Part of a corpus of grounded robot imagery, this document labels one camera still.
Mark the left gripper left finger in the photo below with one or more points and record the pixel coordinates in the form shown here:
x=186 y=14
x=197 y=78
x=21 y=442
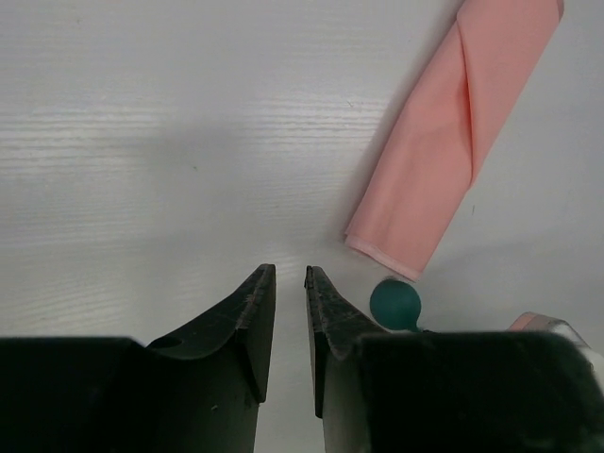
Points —
x=197 y=388

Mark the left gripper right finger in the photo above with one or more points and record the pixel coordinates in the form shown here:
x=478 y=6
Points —
x=377 y=391

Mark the teal plastic spoon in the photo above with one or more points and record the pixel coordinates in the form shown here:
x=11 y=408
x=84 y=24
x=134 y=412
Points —
x=395 y=305

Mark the pink satin napkin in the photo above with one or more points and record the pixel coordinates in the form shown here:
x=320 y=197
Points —
x=446 y=129

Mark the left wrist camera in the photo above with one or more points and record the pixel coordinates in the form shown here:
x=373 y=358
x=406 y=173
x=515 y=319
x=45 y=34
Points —
x=531 y=321

